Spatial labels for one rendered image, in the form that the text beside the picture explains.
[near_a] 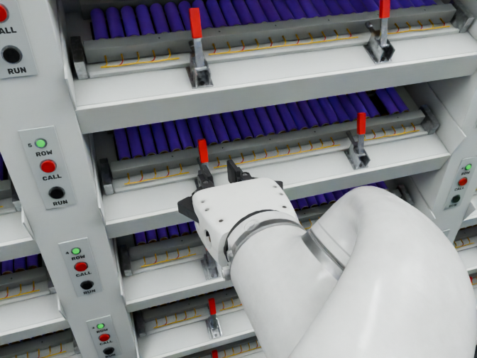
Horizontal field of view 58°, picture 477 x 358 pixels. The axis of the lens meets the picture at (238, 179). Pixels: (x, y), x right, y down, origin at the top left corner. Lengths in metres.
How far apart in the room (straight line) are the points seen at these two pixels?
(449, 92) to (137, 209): 0.56
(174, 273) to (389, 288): 0.62
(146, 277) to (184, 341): 0.20
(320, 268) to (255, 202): 0.15
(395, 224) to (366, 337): 0.07
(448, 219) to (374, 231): 0.75
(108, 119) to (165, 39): 0.13
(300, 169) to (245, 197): 0.28
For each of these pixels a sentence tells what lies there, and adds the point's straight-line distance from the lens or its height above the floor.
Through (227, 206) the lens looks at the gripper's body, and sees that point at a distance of 0.45.
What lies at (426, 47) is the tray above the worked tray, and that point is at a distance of 0.74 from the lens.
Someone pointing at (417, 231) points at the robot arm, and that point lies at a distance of 0.26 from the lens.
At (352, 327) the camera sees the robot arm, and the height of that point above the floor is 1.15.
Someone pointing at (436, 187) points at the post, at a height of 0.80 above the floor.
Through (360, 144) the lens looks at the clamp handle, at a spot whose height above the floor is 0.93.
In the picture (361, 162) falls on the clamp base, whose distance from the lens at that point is 0.77.
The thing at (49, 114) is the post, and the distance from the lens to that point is 0.56.
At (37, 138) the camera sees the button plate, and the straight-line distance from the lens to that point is 0.57.
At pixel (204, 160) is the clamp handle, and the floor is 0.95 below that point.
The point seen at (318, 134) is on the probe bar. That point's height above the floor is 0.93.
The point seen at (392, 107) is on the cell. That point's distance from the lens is 0.86.
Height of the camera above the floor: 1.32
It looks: 37 degrees down
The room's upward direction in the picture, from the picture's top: straight up
